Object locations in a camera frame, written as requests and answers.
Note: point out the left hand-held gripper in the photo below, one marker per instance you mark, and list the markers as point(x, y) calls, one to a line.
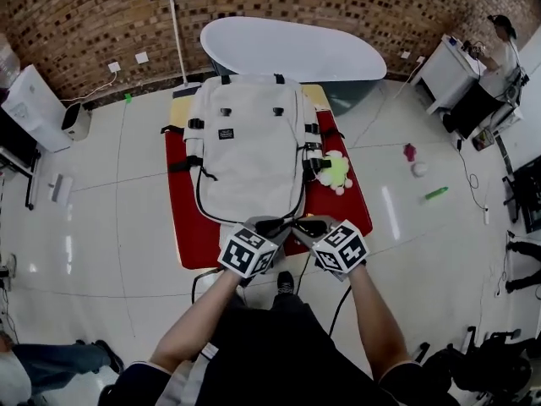
point(243, 254)

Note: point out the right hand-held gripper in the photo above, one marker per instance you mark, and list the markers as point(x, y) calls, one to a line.
point(342, 248)

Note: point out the white backpack bag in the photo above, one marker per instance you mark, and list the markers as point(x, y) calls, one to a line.
point(249, 150)

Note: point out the person's right forearm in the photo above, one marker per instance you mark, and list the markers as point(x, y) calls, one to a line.
point(376, 319)

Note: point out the person's left forearm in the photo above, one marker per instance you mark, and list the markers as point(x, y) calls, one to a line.
point(198, 319)

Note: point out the red and yellow table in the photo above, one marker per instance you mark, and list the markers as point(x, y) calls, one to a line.
point(338, 210)

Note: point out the person's black shoe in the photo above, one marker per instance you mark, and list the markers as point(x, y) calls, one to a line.
point(285, 282)

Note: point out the green and white plush toy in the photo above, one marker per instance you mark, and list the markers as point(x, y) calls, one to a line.
point(336, 171)

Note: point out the person's black trousers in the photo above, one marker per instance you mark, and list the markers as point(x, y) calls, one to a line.
point(274, 353)

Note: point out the green bottle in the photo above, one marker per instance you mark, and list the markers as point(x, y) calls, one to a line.
point(436, 193)

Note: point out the white ball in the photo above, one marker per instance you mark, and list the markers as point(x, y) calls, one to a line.
point(420, 170)

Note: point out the pink toy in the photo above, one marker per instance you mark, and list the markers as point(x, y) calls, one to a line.
point(410, 152)

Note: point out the white power strip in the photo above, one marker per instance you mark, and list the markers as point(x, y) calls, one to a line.
point(486, 215)

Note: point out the person's dark shirt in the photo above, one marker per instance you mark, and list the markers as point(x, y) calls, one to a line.
point(139, 385)

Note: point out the colourful box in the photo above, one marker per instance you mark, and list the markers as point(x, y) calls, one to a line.
point(483, 139)

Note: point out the black wheeled equipment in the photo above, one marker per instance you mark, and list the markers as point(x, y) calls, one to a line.
point(486, 366)

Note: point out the white flat floor device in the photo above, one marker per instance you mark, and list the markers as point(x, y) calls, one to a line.
point(60, 188)

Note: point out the green tape piece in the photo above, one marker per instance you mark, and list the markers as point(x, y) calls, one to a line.
point(128, 97)

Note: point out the black chair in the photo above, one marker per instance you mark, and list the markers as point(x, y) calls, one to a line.
point(477, 106)

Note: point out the white desk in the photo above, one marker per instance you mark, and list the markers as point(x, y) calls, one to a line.
point(444, 74)

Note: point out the white bathtub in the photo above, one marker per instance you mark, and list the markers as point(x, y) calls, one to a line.
point(291, 49)

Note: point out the small white bin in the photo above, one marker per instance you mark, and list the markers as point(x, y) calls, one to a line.
point(76, 121)

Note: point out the white standing pole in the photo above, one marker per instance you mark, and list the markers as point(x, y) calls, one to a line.
point(178, 36)

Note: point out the black side table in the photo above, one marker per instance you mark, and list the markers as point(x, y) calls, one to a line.
point(17, 150)

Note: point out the white water dispenser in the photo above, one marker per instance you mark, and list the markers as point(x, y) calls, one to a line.
point(36, 108)

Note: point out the clear water bottle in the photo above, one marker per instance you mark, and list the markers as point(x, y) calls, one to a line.
point(8, 61)

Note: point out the black metal frame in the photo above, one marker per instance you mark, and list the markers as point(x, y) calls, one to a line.
point(526, 197)

